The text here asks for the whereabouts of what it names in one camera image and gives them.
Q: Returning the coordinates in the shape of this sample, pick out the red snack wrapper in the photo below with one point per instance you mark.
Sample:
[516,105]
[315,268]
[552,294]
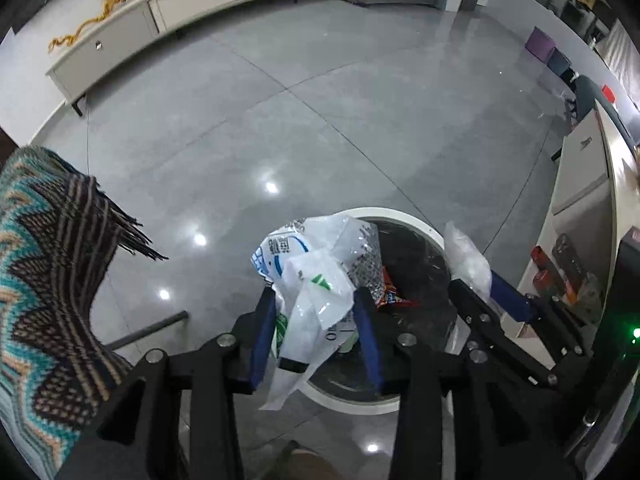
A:
[390,298]

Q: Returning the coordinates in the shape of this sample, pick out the grey stool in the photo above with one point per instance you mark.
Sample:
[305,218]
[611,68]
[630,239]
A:
[559,63]

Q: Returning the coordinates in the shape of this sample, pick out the grey white tv cabinet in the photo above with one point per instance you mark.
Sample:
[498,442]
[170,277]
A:
[130,27]

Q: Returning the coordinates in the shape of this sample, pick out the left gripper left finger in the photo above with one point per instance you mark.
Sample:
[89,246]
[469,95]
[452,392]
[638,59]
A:
[173,416]

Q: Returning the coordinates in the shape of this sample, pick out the white plastic bag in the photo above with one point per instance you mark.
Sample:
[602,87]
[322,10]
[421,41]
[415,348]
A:
[314,266]

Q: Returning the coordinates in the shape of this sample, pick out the clear plastic bag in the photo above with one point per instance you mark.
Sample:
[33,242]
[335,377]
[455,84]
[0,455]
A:
[466,262]

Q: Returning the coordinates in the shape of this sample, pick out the zigzag patterned blanket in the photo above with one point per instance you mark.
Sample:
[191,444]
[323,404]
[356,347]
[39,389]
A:
[59,235]

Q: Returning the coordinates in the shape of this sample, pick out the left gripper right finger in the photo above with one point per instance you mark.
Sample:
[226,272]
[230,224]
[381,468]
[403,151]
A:
[498,418]

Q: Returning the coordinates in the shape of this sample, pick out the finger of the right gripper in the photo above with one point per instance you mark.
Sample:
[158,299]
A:
[553,324]
[486,325]

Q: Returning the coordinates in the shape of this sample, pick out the beige coffee table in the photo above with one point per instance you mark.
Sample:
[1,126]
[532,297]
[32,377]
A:
[595,199]

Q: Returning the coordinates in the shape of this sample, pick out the white rimmed trash bin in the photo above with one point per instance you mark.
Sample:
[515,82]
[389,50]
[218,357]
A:
[413,256]

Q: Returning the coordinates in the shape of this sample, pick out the purple stool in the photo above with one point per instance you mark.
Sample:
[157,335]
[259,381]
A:
[540,45]

